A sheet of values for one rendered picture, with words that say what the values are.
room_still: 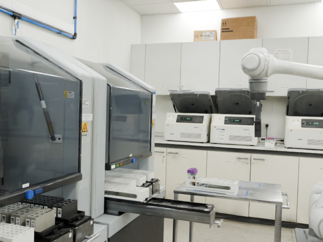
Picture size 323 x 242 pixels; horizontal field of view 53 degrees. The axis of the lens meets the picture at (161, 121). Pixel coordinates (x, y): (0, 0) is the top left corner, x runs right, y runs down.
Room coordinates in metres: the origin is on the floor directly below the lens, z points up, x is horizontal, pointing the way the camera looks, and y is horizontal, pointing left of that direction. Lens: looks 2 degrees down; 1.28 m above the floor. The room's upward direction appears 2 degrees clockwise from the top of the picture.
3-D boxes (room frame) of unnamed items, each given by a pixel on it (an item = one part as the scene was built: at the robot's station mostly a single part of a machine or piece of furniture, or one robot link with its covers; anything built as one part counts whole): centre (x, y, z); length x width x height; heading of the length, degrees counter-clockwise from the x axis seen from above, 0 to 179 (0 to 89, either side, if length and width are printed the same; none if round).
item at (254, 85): (1.57, -0.47, 1.41); 0.09 x 0.09 x 0.06
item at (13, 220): (1.23, 0.52, 0.85); 0.12 x 0.02 x 0.06; 160
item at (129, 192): (1.71, 0.21, 0.83); 0.30 x 0.10 x 0.06; 71
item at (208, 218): (1.65, 0.04, 0.78); 0.73 x 0.14 x 0.09; 71
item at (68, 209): (1.34, 0.38, 0.85); 0.12 x 0.02 x 0.06; 161
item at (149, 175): (2.19, 0.19, 0.83); 0.30 x 0.10 x 0.06; 71
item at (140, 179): (2.04, 0.24, 0.83); 0.30 x 0.10 x 0.06; 71
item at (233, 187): (1.88, -0.31, 0.85); 0.30 x 0.10 x 0.06; 67
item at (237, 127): (4.06, -0.95, 1.24); 0.62 x 0.56 x 0.69; 161
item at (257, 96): (1.57, -0.47, 1.34); 0.08 x 0.07 x 0.09; 164
